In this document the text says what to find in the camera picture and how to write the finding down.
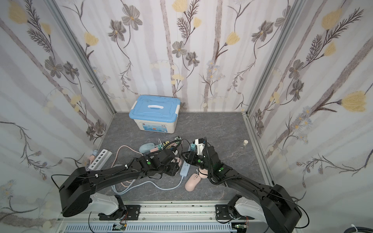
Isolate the peach mouse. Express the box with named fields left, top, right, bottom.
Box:
left=198, top=169, right=208, bottom=179

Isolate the light blue power strip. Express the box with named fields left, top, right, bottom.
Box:
left=180, top=162, right=190, bottom=177

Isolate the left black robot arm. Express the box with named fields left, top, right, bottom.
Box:
left=59, top=147, right=180, bottom=217

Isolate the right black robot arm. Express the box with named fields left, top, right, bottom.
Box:
left=181, top=138, right=302, bottom=233

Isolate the blue mouse near strip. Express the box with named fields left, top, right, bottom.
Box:
left=139, top=143, right=155, bottom=154

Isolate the pink mouse front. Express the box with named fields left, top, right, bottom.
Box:
left=185, top=173, right=201, bottom=192

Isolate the pink power strip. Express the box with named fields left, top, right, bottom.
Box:
left=150, top=136, right=182, bottom=152

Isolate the blue lid storage box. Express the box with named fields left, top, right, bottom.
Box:
left=129, top=95, right=181, bottom=134

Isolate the white multi socket power strip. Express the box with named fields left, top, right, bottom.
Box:
left=88, top=149, right=112, bottom=170

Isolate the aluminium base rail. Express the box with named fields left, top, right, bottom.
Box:
left=53, top=198, right=275, bottom=233

